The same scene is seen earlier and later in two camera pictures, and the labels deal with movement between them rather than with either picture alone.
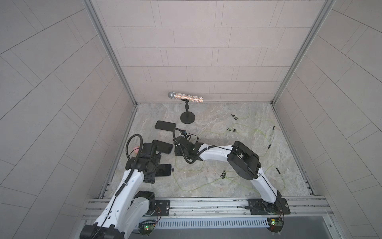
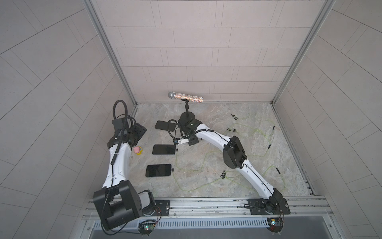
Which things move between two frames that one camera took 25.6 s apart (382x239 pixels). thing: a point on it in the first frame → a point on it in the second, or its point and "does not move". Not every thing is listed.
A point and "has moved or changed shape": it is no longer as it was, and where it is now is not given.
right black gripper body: [179, 150] → [192, 139]
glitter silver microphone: [173, 95] does not move
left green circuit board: [146, 226] does not move
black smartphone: [162, 147] has moved or changed shape
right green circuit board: [275, 224] does not move
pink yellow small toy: [136, 151] does not move
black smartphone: [165, 126] does not move
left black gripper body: [154, 162] → [135, 133]
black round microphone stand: [187, 117] does not move
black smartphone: [164, 170] does not move
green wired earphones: [228, 129] → [197, 170]
